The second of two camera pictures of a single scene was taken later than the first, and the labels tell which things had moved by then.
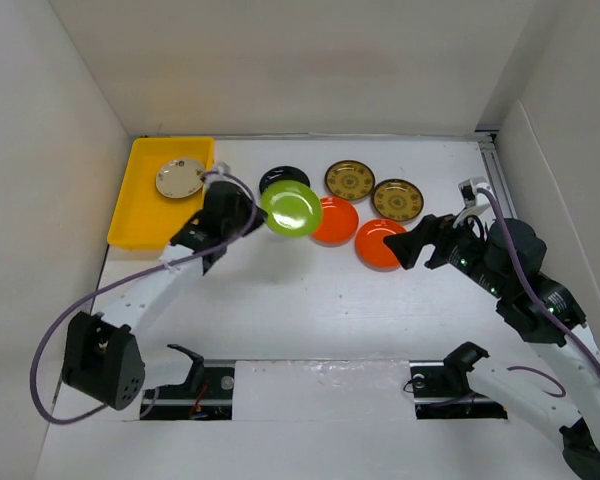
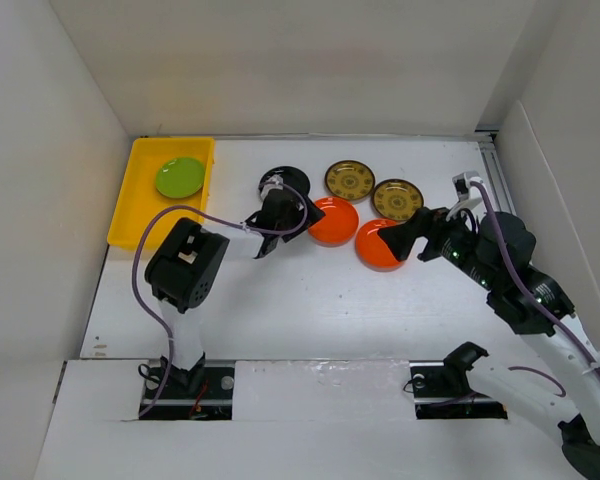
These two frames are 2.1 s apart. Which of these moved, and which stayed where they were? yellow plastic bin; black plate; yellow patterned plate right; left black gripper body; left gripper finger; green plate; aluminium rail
Moved: left black gripper body; green plate; left gripper finger
Stayed: yellow patterned plate right; black plate; aluminium rail; yellow plastic bin
